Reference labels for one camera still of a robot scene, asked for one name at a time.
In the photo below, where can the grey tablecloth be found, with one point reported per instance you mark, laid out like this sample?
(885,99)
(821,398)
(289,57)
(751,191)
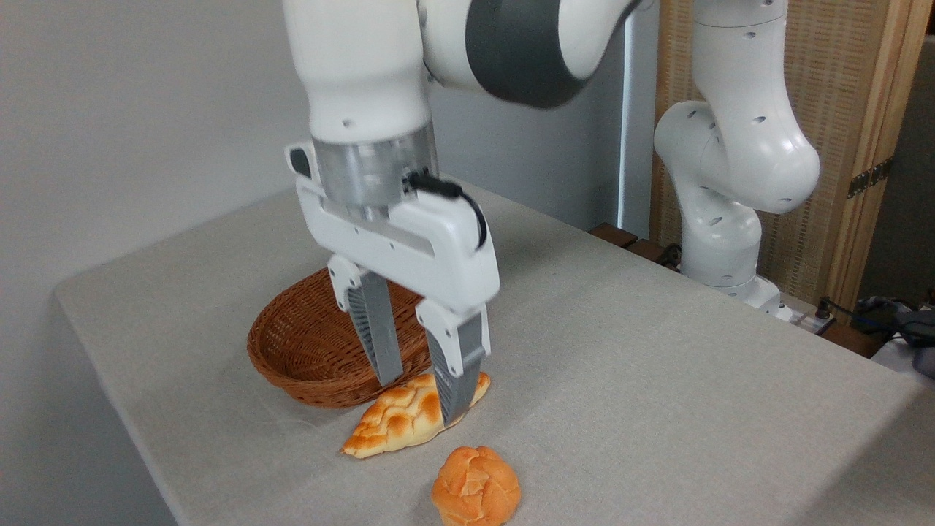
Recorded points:
(657,394)

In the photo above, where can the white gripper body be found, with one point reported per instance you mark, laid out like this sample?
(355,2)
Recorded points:
(431,256)

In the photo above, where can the grey cloth bundle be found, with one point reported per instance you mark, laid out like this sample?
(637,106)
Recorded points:
(922,343)

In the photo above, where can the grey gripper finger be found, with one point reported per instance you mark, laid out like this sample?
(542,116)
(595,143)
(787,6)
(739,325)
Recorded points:
(380,329)
(456,365)

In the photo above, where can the brown wicker oval basket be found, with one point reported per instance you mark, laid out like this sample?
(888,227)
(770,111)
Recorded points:
(307,351)

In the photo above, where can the round orange bread roll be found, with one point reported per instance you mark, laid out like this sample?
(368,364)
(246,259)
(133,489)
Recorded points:
(475,486)

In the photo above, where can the metal screen hinge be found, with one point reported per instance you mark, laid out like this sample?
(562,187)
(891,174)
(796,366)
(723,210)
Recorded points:
(869,177)

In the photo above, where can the white socket box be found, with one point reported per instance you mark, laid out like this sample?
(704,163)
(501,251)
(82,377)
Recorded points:
(811,320)

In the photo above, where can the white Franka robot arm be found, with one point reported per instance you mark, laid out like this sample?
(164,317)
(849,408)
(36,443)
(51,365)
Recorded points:
(730,146)

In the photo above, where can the long braided bread loaf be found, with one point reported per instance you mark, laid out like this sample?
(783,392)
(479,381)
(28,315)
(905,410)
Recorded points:
(398,420)

